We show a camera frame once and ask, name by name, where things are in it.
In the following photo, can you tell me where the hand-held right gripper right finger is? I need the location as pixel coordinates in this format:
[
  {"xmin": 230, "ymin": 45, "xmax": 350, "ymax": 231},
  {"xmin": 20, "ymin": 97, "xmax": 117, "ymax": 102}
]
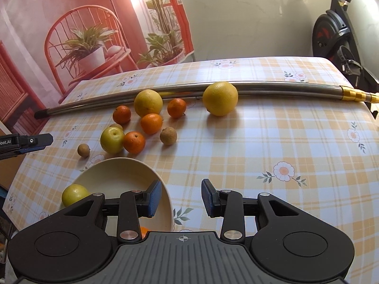
[{"xmin": 201, "ymin": 179, "xmax": 308, "ymax": 241}]

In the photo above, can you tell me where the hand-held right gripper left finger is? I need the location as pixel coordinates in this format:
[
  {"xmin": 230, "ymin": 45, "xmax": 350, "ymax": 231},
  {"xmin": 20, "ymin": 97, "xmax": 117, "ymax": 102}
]
[{"xmin": 58, "ymin": 180, "xmax": 163, "ymax": 242}]

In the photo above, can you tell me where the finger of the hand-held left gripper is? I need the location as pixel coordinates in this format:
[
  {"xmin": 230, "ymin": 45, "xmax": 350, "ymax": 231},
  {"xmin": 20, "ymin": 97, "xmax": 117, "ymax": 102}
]
[{"xmin": 18, "ymin": 133, "xmax": 54, "ymax": 155}]

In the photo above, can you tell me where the cream round bowl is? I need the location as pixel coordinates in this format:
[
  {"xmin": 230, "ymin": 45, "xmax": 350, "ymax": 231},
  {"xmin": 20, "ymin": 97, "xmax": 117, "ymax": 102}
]
[{"xmin": 59, "ymin": 157, "xmax": 175, "ymax": 235}]

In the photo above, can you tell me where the yellow-green apple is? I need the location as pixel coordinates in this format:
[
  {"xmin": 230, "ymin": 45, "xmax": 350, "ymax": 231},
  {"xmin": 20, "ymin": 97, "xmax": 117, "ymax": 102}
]
[
  {"xmin": 62, "ymin": 184, "xmax": 94, "ymax": 208},
  {"xmin": 100, "ymin": 127, "xmax": 125, "ymax": 154}
]

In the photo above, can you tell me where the yellow lemon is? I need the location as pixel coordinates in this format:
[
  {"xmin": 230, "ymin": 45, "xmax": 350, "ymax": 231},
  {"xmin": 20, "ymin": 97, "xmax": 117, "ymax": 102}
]
[{"xmin": 134, "ymin": 89, "xmax": 163, "ymax": 118}]

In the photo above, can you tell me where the large yellow grapefruit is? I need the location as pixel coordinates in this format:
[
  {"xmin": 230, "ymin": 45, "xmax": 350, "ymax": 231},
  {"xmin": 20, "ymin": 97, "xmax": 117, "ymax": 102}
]
[{"xmin": 203, "ymin": 82, "xmax": 239, "ymax": 117}]

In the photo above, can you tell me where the plaid floral tablecloth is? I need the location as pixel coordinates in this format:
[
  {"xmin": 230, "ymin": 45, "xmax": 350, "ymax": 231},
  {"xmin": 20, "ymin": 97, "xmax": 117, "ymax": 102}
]
[{"xmin": 3, "ymin": 56, "xmax": 379, "ymax": 273}]

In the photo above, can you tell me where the printed room backdrop cloth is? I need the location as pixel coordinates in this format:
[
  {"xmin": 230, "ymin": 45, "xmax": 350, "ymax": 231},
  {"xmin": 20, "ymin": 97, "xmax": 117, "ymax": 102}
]
[{"xmin": 0, "ymin": 0, "xmax": 195, "ymax": 135}]

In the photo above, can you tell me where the long steel pole gold tip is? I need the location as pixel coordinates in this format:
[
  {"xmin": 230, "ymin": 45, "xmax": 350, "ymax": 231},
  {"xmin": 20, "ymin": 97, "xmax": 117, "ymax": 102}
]
[{"xmin": 35, "ymin": 81, "xmax": 379, "ymax": 120}]

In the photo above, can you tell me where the black exercise bike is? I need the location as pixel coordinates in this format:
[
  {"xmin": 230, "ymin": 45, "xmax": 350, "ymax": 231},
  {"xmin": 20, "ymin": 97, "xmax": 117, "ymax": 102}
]
[{"xmin": 312, "ymin": 0, "xmax": 379, "ymax": 119}]

